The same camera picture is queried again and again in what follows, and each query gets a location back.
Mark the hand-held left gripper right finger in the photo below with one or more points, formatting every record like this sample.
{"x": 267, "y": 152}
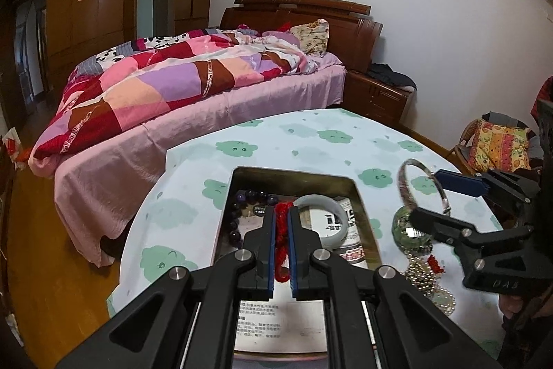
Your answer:
{"x": 293, "y": 248}

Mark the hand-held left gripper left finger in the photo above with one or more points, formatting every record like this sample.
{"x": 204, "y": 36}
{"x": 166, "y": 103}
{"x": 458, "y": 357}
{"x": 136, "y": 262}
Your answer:
{"x": 271, "y": 248}

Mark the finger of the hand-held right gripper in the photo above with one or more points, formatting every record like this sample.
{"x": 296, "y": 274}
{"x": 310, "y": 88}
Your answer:
{"x": 458, "y": 182}
{"x": 436, "y": 224}

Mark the silver bangle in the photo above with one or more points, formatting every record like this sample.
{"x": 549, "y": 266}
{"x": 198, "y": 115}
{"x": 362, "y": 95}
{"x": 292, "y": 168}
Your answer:
{"x": 401, "y": 189}

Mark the pink jewelry box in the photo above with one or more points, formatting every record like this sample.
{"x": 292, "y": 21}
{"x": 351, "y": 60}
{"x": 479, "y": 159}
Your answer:
{"x": 242, "y": 179}

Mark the person's right hand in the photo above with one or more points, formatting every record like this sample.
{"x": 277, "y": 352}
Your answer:
{"x": 510, "y": 306}

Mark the green bangle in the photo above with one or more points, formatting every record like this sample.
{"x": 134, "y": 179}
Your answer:
{"x": 396, "y": 228}

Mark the wicker chair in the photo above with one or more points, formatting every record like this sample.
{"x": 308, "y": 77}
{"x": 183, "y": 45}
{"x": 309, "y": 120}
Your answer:
{"x": 464, "y": 135}

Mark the colourful patterned cushion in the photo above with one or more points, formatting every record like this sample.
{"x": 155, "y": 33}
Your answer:
{"x": 497, "y": 144}

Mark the white jade bangle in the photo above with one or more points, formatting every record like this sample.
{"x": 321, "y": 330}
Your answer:
{"x": 319, "y": 199}

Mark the printed white packet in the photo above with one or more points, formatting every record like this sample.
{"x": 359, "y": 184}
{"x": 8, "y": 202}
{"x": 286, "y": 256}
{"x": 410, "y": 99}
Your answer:
{"x": 356, "y": 230}

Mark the green jade pendant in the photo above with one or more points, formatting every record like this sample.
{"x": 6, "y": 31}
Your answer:
{"x": 445, "y": 302}

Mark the printed paper sheet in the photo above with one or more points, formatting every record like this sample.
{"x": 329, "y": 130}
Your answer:
{"x": 281, "y": 325}

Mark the grey cloth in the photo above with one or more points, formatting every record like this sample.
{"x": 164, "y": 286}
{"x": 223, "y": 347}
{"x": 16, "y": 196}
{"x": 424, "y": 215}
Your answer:
{"x": 505, "y": 119}

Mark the cloud-print tablecloth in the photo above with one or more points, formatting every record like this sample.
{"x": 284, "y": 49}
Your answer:
{"x": 302, "y": 135}

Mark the wooden nightstand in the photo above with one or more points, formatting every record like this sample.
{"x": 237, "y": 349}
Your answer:
{"x": 376, "y": 96}

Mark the red cloth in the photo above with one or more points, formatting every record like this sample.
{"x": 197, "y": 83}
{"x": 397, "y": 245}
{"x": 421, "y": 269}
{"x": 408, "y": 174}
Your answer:
{"x": 545, "y": 92}

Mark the dark clothing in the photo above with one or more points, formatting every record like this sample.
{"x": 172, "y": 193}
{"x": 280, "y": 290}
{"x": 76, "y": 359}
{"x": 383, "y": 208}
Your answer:
{"x": 389, "y": 74}

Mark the bed with pink sheet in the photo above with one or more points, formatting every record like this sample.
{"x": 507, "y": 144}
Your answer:
{"x": 194, "y": 127}

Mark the wooden headboard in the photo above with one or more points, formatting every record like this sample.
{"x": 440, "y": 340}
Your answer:
{"x": 354, "y": 40}

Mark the patchwork quilt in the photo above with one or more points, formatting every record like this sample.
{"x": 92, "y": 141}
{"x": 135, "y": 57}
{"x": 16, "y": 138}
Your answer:
{"x": 151, "y": 83}

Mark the floral pillow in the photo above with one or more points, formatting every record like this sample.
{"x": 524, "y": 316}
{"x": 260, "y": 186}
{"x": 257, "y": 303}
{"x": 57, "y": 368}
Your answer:
{"x": 311, "y": 38}

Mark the red and white bag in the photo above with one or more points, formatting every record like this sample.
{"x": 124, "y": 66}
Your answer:
{"x": 13, "y": 144}

